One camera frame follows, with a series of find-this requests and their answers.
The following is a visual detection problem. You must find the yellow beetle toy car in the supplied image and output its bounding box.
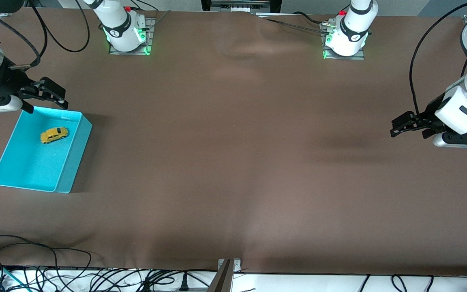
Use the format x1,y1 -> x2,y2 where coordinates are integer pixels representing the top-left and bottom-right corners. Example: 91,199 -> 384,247
41,127 -> 69,144

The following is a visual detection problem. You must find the turquoise plastic bin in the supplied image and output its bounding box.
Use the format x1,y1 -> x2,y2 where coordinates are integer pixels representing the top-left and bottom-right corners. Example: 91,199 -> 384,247
0,105 -> 93,194

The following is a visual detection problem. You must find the brown table cover sheet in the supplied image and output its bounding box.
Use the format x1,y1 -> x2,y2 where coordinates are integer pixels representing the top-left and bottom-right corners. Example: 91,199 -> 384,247
0,8 -> 467,276

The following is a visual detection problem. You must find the silver power strip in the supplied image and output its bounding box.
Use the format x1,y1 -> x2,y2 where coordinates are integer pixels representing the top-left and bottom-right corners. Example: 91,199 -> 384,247
210,0 -> 258,11

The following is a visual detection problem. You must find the black cable with grey connector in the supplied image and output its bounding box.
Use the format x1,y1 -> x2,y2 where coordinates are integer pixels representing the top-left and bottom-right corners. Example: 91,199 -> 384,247
0,9 -> 41,69

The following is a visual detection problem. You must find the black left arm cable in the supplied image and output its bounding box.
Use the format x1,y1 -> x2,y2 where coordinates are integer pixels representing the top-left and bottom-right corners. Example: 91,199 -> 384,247
409,0 -> 467,134

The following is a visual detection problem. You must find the black looping cable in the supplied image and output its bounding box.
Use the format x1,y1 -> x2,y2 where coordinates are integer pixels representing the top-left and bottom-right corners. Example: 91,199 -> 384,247
30,0 -> 90,53

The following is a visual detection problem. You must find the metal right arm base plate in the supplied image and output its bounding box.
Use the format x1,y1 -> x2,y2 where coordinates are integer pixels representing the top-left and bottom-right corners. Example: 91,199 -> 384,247
109,17 -> 153,56

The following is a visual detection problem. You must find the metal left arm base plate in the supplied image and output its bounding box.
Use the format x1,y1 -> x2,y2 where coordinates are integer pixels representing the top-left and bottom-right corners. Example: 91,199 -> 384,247
323,22 -> 366,60

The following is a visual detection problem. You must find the black cable loop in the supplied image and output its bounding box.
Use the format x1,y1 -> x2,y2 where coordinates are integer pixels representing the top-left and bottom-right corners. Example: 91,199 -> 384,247
0,234 -> 93,280

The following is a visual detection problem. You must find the thin grey cable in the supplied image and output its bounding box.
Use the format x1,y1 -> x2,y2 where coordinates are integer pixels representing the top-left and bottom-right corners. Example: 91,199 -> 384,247
152,10 -> 171,29

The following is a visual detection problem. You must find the thick black curved cable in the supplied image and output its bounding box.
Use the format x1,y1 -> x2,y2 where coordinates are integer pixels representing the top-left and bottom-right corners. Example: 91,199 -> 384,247
293,11 -> 328,25

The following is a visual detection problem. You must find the thin dark straight cable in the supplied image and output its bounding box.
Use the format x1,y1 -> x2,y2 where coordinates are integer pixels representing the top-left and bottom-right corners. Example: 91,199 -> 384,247
264,18 -> 325,32

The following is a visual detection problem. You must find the silver table edge bracket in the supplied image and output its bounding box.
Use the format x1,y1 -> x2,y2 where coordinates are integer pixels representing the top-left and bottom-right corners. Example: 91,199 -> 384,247
218,258 -> 242,273

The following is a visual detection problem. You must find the grey metal post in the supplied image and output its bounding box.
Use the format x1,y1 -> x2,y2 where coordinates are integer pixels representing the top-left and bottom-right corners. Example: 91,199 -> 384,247
207,260 -> 234,292

